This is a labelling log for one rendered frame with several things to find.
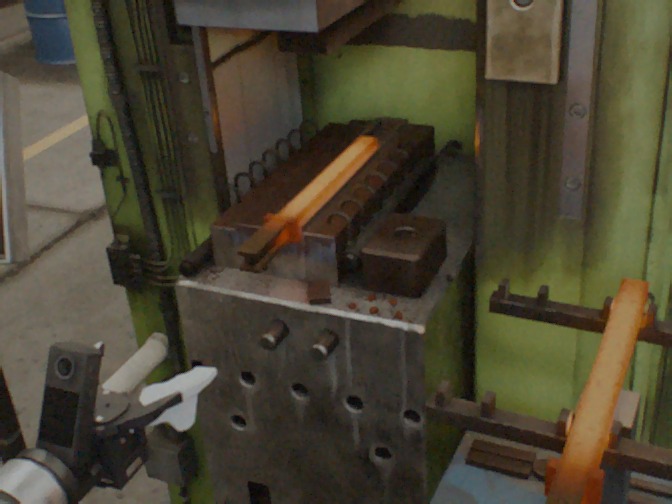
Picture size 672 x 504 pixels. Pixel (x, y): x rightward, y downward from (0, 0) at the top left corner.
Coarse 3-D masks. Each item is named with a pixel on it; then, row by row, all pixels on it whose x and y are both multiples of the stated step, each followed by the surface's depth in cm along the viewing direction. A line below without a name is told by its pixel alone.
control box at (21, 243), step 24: (0, 72) 127; (0, 96) 126; (0, 120) 126; (0, 144) 126; (0, 168) 126; (0, 192) 126; (24, 192) 133; (0, 216) 126; (24, 216) 133; (0, 240) 126; (24, 240) 132; (0, 264) 129
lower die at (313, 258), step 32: (352, 128) 154; (416, 128) 151; (288, 160) 146; (320, 160) 143; (256, 192) 136; (288, 192) 133; (224, 224) 127; (256, 224) 124; (320, 224) 123; (352, 224) 124; (224, 256) 129; (288, 256) 124; (320, 256) 122
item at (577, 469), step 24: (624, 288) 100; (648, 288) 102; (624, 312) 96; (624, 336) 92; (600, 360) 89; (624, 360) 89; (600, 384) 86; (600, 408) 83; (576, 432) 80; (600, 432) 80; (576, 456) 77; (600, 456) 79; (552, 480) 76; (576, 480) 74; (600, 480) 74
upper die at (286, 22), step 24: (192, 0) 111; (216, 0) 109; (240, 0) 108; (264, 0) 106; (288, 0) 105; (312, 0) 104; (336, 0) 109; (360, 0) 115; (192, 24) 112; (216, 24) 111; (240, 24) 109; (264, 24) 108; (288, 24) 107; (312, 24) 105
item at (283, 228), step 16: (352, 144) 143; (368, 144) 142; (336, 160) 138; (352, 160) 137; (320, 176) 133; (336, 176) 132; (304, 192) 128; (320, 192) 128; (288, 208) 124; (304, 208) 124; (272, 224) 119; (288, 224) 120; (256, 240) 116; (272, 240) 116; (288, 240) 121; (256, 256) 113; (272, 256) 117; (256, 272) 114
